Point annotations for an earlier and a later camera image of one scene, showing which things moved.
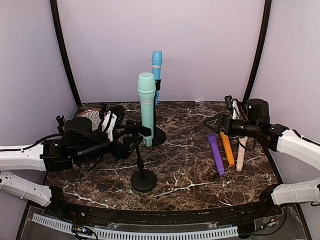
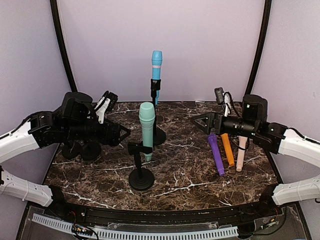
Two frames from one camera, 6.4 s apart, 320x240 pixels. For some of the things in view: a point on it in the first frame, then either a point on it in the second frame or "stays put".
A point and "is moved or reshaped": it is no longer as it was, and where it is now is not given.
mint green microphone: (146, 88) is moved or reshaped
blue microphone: (157, 57) stays put
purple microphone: (212, 139) stays put
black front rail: (241, 216) stays put
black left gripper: (125, 150) to (113, 140)
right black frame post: (267, 17) stays put
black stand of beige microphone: (103, 109) is moved or reshaped
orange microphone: (227, 145) stays put
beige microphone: (241, 152) stays put
